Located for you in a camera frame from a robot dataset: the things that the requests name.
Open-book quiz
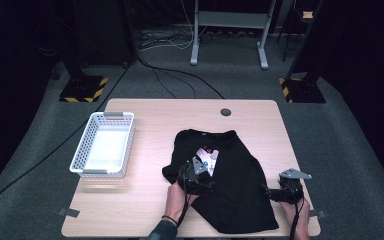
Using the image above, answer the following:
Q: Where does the left hand-held gripper cable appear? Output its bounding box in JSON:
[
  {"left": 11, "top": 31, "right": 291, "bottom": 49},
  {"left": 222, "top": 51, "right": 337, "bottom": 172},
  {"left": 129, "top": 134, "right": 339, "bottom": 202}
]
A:
[{"left": 176, "top": 164, "right": 194, "bottom": 229}]

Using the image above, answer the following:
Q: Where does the hand-held gripper cable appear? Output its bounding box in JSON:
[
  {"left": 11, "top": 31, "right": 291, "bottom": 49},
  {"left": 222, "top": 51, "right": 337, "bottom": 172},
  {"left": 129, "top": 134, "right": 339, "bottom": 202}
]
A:
[
  {"left": 288, "top": 186, "right": 306, "bottom": 240},
  {"left": 176, "top": 164, "right": 194, "bottom": 229}
]

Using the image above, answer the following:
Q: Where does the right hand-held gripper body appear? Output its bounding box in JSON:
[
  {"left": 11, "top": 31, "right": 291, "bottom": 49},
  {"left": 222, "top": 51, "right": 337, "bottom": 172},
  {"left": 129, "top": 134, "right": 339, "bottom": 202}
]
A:
[{"left": 277, "top": 167, "right": 313, "bottom": 205}]

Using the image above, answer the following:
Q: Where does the black t-shirt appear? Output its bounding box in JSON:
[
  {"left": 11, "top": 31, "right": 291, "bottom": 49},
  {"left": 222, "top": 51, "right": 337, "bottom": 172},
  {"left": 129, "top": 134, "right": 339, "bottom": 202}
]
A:
[{"left": 161, "top": 128, "right": 280, "bottom": 235}]

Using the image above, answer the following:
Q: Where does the bundle of cables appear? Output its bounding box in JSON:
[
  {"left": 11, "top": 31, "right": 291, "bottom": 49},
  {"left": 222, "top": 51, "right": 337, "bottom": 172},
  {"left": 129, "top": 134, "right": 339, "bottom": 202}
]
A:
[{"left": 138, "top": 29, "right": 196, "bottom": 53}]

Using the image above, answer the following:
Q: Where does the long black floor cable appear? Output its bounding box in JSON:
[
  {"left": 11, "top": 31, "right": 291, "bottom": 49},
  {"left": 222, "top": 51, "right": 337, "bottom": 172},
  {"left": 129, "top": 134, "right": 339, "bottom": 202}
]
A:
[{"left": 0, "top": 64, "right": 132, "bottom": 214}]

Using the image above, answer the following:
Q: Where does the black stand with striped base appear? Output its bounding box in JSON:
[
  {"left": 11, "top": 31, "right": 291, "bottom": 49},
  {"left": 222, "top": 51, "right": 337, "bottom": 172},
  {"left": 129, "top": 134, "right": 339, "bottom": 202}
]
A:
[
  {"left": 278, "top": 0, "right": 327, "bottom": 104},
  {"left": 58, "top": 29, "right": 109, "bottom": 104}
]

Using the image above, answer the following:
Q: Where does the black wristband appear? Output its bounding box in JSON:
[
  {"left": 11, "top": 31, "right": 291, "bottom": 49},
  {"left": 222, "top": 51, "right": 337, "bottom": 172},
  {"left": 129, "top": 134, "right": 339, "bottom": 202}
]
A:
[{"left": 161, "top": 214, "right": 179, "bottom": 227}]

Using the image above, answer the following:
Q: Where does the dark cabinet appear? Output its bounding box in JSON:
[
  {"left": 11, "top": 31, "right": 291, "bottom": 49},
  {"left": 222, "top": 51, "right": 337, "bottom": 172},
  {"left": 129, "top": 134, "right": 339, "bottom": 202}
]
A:
[{"left": 71, "top": 0, "right": 137, "bottom": 67}]

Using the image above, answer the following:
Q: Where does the grey metal desk frame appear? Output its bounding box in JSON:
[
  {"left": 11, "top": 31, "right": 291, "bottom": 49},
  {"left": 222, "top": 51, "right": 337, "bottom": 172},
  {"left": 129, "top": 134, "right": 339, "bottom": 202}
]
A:
[{"left": 189, "top": 0, "right": 277, "bottom": 70}]

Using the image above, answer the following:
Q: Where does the person's right hand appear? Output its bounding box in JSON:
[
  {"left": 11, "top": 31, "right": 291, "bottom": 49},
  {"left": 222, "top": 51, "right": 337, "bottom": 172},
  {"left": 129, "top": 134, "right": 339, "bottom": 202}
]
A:
[{"left": 280, "top": 197, "right": 311, "bottom": 240}]

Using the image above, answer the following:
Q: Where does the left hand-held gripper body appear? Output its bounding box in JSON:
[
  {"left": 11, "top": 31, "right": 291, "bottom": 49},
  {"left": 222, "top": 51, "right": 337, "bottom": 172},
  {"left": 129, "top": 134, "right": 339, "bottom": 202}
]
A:
[{"left": 177, "top": 156, "right": 211, "bottom": 197}]

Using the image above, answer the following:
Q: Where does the right hand-held gripper cable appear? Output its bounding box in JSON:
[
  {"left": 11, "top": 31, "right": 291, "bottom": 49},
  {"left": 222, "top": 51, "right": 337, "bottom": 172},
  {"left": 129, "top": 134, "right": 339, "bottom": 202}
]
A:
[{"left": 288, "top": 186, "right": 306, "bottom": 240}]

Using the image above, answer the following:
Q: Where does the person's left hand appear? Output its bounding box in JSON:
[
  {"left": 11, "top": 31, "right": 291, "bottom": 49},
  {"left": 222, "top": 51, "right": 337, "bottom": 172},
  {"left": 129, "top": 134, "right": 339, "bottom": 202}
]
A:
[{"left": 164, "top": 181, "right": 200, "bottom": 224}]

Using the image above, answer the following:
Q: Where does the white perforated plastic basket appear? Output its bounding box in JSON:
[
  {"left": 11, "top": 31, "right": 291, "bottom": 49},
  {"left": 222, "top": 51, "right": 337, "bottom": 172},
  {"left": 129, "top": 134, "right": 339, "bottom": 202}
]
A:
[{"left": 69, "top": 111, "right": 136, "bottom": 179}]

